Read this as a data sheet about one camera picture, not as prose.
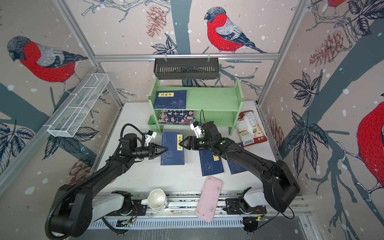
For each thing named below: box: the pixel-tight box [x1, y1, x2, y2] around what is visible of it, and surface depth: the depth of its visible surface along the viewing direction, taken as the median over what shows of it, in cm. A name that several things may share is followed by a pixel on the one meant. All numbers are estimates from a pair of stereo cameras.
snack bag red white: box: [235, 110, 268, 147], surface depth 100 cm
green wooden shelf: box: [147, 77, 245, 136], surface depth 89 cm
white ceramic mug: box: [140, 188, 168, 210], surface depth 72 cm
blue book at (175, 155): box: [160, 131, 185, 166], surface depth 81 cm
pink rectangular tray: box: [195, 176, 223, 223], surface depth 76 cm
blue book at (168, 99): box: [153, 90, 187, 109], surface depth 85 cm
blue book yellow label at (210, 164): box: [199, 149, 225, 177], surface depth 89 cm
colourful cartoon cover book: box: [158, 110, 196, 125], surface depth 95 cm
